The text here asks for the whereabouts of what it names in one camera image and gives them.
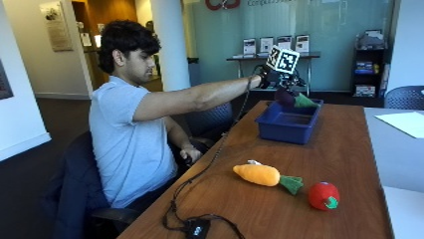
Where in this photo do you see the purple plush eggplant toy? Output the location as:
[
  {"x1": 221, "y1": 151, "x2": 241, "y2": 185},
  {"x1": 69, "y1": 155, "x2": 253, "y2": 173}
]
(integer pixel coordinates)
[{"x1": 273, "y1": 87, "x2": 320, "y2": 110}]

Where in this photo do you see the white marker cube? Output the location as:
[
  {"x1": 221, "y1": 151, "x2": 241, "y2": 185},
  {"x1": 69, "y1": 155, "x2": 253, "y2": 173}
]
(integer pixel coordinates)
[{"x1": 265, "y1": 45, "x2": 301, "y2": 75}]

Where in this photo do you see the blue plastic bin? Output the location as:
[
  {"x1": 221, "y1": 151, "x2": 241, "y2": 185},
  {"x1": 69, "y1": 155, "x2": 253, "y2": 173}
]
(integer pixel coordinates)
[{"x1": 254, "y1": 98, "x2": 324, "y2": 145}]

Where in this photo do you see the standing brochure card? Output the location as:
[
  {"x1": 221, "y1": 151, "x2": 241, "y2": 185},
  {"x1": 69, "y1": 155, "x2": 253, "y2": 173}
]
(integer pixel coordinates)
[
  {"x1": 294, "y1": 34, "x2": 311, "y2": 54},
  {"x1": 241, "y1": 37, "x2": 257, "y2": 56},
  {"x1": 275, "y1": 35, "x2": 294, "y2": 51},
  {"x1": 258, "y1": 36, "x2": 275, "y2": 54}
]

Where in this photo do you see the black brochure shelf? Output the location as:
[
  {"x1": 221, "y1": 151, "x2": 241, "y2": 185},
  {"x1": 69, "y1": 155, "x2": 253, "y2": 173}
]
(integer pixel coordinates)
[{"x1": 350, "y1": 29, "x2": 392, "y2": 99}]

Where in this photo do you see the blue mesh chair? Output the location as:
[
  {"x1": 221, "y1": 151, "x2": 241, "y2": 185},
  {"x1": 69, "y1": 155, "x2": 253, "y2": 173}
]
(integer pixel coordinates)
[{"x1": 184, "y1": 102, "x2": 234, "y2": 140}]

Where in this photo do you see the grey mesh chair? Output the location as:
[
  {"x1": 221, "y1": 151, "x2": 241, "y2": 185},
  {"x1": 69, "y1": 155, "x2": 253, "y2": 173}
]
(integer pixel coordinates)
[{"x1": 383, "y1": 85, "x2": 424, "y2": 111}]

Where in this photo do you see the orange plush carrot toy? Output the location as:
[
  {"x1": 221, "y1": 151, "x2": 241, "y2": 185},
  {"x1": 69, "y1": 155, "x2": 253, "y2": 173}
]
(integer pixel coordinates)
[{"x1": 231, "y1": 159, "x2": 305, "y2": 196}]

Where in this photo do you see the white paper sheet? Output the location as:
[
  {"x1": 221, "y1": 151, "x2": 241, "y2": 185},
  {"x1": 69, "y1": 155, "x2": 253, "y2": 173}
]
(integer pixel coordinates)
[{"x1": 374, "y1": 111, "x2": 424, "y2": 139}]

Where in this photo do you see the white round column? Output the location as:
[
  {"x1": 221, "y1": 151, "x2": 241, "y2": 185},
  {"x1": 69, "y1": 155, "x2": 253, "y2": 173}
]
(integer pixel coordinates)
[{"x1": 149, "y1": 0, "x2": 193, "y2": 93}]

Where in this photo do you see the red plush tomato toy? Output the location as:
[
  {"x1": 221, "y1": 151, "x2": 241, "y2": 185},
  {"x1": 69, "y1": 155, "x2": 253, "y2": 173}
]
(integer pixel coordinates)
[{"x1": 307, "y1": 181, "x2": 342, "y2": 212}]

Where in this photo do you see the the person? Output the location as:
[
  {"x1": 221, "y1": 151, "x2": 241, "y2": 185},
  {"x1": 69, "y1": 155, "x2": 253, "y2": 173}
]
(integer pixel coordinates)
[{"x1": 88, "y1": 19, "x2": 262, "y2": 213}]

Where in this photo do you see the black hub box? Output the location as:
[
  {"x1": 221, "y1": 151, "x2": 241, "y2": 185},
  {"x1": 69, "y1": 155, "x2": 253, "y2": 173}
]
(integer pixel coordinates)
[{"x1": 184, "y1": 218, "x2": 213, "y2": 239}]

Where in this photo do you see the black office chair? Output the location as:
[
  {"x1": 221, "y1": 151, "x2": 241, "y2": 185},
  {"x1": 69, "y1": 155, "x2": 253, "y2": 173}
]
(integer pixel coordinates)
[{"x1": 85, "y1": 130, "x2": 213, "y2": 239}]

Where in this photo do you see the dark jacket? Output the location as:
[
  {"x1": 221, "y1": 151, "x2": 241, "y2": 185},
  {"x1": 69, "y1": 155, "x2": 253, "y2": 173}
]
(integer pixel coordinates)
[{"x1": 41, "y1": 130, "x2": 112, "y2": 239}]

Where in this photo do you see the black cable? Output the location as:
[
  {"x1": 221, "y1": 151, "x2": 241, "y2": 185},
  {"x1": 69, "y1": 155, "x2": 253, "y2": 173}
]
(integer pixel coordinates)
[{"x1": 161, "y1": 77, "x2": 254, "y2": 239}]

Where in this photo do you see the framed wall poster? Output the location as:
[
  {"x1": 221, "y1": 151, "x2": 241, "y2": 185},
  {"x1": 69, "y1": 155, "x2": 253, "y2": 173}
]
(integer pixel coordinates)
[{"x1": 39, "y1": 0, "x2": 75, "y2": 53}]

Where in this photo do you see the dark framed wall picture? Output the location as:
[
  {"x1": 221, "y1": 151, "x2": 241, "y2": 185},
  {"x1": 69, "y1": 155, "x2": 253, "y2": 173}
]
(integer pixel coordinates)
[{"x1": 0, "y1": 59, "x2": 15, "y2": 101}]

